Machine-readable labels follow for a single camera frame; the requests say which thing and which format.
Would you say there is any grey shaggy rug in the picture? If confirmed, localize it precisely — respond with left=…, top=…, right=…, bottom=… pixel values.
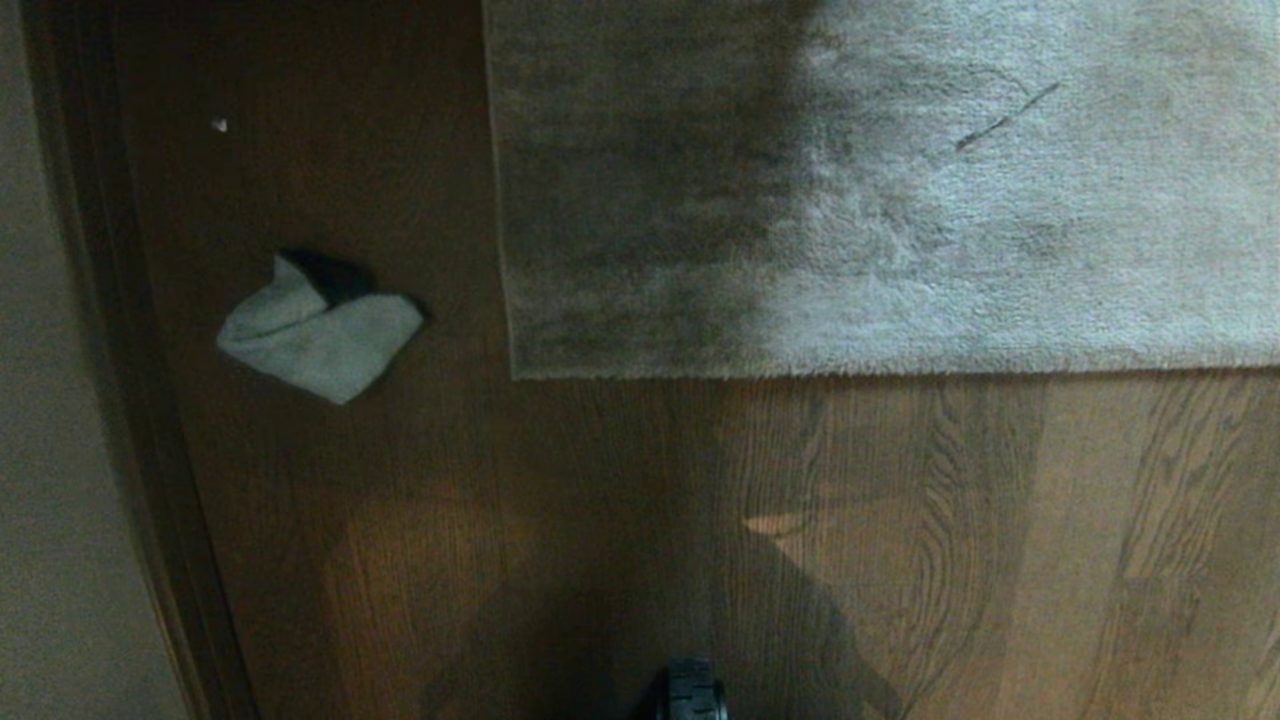
left=481, top=0, right=1280, bottom=382

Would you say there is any grey folded cloth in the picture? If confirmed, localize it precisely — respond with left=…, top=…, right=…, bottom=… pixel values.
left=216, top=250, right=427, bottom=406

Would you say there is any dark wooden baseboard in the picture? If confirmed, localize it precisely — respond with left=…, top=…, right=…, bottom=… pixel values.
left=20, top=0, right=263, bottom=720

